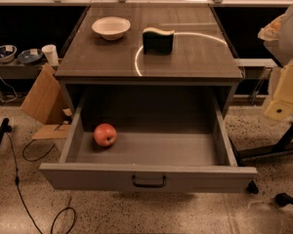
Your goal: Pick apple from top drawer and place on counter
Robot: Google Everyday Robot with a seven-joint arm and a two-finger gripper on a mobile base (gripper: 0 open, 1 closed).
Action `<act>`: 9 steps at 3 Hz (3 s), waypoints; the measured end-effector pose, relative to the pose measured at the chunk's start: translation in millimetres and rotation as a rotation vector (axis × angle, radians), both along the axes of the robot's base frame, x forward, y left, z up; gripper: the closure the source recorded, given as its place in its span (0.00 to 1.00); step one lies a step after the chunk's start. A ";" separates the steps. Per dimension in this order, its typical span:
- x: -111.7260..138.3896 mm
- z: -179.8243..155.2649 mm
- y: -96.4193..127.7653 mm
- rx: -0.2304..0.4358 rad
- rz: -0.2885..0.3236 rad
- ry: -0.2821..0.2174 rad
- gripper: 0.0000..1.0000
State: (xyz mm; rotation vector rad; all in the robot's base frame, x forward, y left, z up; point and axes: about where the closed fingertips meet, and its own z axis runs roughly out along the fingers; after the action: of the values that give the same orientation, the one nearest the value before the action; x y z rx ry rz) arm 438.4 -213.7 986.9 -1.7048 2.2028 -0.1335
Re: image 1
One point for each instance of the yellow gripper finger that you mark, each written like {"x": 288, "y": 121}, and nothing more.
{"x": 279, "y": 103}

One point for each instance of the red apple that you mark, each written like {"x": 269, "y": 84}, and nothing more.
{"x": 105, "y": 135}

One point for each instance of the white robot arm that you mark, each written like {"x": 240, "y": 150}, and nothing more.
{"x": 278, "y": 39}

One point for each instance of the grey cabinet counter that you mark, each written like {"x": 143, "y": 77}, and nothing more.
{"x": 201, "y": 54}

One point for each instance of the open grey top drawer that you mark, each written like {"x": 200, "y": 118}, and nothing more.
{"x": 178, "y": 133}

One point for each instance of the white bowl on counter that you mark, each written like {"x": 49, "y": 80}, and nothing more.
{"x": 111, "y": 28}

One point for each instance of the green yellow sponge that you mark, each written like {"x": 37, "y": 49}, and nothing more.
{"x": 158, "y": 41}

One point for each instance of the brown cardboard piece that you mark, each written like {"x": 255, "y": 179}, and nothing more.
{"x": 46, "y": 103}

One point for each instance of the white paper cup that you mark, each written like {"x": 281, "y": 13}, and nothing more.
{"x": 50, "y": 52}

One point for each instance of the blue bowl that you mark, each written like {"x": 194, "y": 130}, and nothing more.
{"x": 7, "y": 53}
{"x": 30, "y": 56}

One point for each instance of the grey side shelf left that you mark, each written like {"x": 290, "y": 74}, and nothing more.
{"x": 15, "y": 70}

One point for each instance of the blue bowl far left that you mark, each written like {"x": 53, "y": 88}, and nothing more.
{"x": 7, "y": 53}

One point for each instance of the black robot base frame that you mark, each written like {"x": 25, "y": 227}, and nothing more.
{"x": 284, "y": 145}

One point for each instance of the black drawer handle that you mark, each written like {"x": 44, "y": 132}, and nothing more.
{"x": 148, "y": 182}

